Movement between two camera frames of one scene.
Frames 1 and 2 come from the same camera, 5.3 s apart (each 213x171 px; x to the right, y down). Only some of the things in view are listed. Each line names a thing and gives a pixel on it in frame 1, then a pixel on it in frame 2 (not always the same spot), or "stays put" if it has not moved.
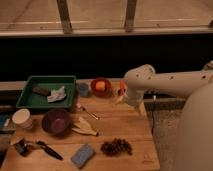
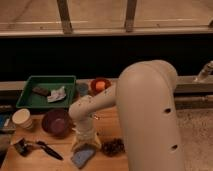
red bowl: [101, 93] stays put
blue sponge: [83, 155] stays put
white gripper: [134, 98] to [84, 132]
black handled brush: [24, 147] stays put
